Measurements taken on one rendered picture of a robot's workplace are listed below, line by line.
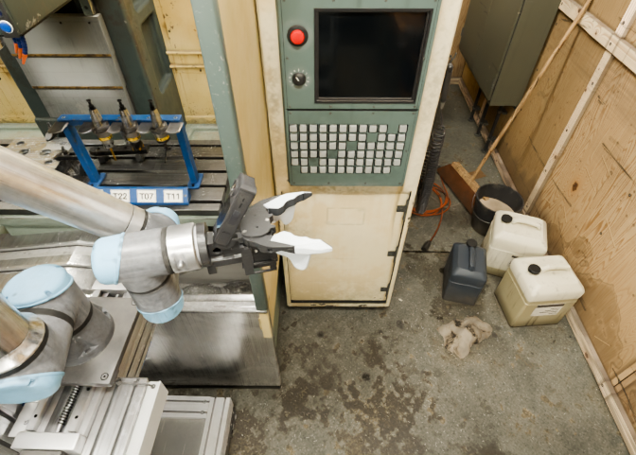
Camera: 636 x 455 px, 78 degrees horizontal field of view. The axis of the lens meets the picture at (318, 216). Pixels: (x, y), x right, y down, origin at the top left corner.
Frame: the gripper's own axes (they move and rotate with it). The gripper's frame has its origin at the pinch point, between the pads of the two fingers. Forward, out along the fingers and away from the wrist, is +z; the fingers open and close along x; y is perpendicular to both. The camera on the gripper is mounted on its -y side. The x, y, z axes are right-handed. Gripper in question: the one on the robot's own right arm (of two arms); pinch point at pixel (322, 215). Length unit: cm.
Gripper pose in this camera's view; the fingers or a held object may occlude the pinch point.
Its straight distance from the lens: 64.4
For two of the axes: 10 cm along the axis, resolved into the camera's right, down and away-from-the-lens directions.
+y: 0.3, 7.9, 6.2
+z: 9.8, -1.6, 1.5
